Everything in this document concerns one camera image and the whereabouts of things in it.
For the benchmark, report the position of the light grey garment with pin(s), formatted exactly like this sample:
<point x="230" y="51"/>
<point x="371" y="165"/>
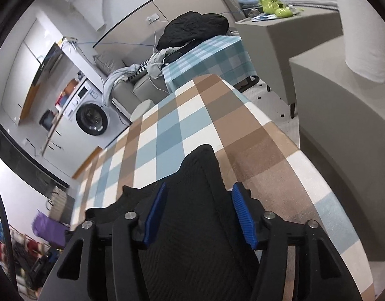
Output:
<point x="159" y="62"/>

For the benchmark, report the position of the white washing machine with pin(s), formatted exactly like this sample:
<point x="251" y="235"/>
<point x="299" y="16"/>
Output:
<point x="92" y="119"/>

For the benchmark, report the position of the white round stool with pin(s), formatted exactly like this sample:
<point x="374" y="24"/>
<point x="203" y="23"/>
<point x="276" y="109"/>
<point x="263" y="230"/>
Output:
<point x="141" y="109"/>

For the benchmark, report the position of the white wall socket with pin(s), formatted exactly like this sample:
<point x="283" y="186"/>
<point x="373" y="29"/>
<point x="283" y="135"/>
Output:
<point x="152" y="18"/>

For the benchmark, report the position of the shoe rack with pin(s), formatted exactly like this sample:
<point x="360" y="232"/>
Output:
<point x="23" y="257"/>

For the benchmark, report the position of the black cooking pot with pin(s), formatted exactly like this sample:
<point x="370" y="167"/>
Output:
<point x="47" y="120"/>

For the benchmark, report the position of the black knit sweater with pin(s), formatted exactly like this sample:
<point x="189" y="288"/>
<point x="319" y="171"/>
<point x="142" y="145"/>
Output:
<point x="198" y="178"/>

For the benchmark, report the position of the white blanket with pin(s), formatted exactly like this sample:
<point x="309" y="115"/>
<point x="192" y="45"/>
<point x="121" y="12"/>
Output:
<point x="115" y="81"/>

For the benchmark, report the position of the orange pan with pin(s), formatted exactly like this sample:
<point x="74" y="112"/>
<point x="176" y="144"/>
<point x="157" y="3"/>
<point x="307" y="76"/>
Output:
<point x="70" y="87"/>

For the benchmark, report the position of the white wall cabinets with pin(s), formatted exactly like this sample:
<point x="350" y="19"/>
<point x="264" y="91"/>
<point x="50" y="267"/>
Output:
<point x="20" y="78"/>

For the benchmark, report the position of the black refrigerator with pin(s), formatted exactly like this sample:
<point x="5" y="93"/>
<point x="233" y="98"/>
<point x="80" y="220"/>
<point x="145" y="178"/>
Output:
<point x="20" y="156"/>

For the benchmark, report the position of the tall beige cabinet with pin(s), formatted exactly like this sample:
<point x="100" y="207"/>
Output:
<point x="274" y="56"/>

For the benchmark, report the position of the brown blue plaid blanket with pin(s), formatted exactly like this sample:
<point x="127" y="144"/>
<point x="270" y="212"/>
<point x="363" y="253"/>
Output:
<point x="167" y="131"/>

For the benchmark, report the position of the red box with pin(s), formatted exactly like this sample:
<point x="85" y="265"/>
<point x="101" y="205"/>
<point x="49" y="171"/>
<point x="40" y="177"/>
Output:
<point x="61" y="102"/>

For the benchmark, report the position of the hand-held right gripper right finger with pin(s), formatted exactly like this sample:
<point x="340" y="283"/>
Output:
<point x="244" y="219"/>

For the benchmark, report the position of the teal checked tablecloth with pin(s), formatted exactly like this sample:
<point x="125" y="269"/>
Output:
<point x="208" y="59"/>

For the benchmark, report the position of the green plush toy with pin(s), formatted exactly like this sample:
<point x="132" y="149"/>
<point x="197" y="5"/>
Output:
<point x="274" y="6"/>

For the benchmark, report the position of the white kitchen counter cabinet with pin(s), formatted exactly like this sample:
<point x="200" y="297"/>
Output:
<point x="59" y="138"/>

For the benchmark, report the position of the black range hood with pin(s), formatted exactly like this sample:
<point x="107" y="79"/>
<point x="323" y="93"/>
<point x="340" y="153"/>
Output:
<point x="46" y="69"/>

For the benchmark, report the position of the black puffer jacket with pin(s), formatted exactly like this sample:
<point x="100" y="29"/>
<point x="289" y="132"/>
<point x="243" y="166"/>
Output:
<point x="192" y="29"/>

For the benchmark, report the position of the low beige cabinet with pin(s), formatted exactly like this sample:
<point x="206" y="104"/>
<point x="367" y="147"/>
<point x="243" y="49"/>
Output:
<point x="336" y="131"/>

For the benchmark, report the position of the black white checked cloth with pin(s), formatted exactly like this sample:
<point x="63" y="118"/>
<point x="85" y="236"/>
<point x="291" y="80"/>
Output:
<point x="140" y="69"/>

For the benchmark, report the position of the white paper roll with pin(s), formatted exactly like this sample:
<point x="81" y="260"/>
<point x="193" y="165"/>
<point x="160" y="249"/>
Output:
<point x="362" y="37"/>

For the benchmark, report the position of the purple bag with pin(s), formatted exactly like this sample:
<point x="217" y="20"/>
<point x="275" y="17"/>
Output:
<point x="49" y="230"/>

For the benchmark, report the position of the woven basket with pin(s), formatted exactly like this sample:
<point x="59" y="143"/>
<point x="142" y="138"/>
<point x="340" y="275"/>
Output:
<point x="60" y="205"/>

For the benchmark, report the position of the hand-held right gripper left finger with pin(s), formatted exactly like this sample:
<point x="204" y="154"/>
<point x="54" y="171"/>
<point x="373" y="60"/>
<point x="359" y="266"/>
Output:
<point x="155" y="216"/>

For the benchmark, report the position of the grey sofa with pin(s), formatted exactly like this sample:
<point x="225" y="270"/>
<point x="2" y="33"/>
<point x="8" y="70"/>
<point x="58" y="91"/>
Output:
<point x="139" y="86"/>

